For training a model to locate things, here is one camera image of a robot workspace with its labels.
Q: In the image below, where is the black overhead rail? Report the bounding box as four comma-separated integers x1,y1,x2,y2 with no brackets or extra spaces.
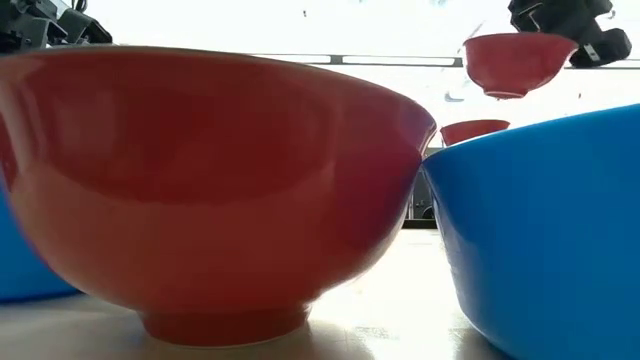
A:
252,52,640,70

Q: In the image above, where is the red bowl floral inside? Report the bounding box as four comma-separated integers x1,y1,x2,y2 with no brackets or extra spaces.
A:
463,32,580,100
439,118,511,148
0,44,438,349

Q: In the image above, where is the blue plastic bowl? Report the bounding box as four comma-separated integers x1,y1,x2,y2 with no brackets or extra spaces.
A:
0,184,81,304
422,103,640,360

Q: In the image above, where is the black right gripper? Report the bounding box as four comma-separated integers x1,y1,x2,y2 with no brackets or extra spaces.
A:
507,0,634,70

